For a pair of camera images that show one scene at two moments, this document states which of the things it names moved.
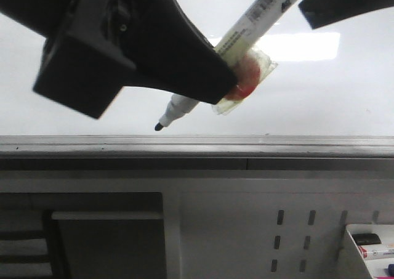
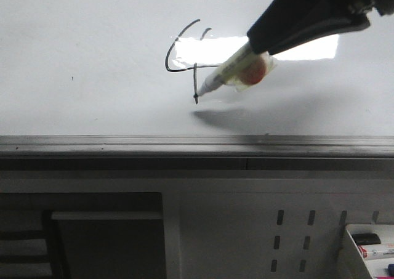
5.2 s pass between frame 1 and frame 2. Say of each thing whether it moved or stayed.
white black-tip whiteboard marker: moved
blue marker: stayed
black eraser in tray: stayed
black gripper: moved
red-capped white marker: stayed
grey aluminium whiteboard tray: stayed
